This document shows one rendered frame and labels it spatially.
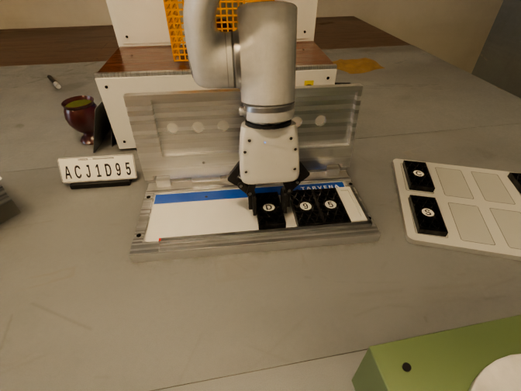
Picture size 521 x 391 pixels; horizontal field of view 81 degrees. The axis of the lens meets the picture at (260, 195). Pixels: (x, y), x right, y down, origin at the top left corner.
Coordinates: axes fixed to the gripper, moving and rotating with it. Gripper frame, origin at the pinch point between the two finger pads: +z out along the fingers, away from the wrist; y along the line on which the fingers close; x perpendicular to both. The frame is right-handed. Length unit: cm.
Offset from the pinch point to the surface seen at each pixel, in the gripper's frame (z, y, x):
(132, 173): -0.8, -28.6, 16.1
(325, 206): 1.8, 10.9, -0.1
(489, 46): -13, 200, 197
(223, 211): 2.5, -8.6, 2.1
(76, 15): -39, -94, 177
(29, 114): -7, -69, 55
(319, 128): -10.3, 12.0, 10.8
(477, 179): 2.4, 48.5, 7.6
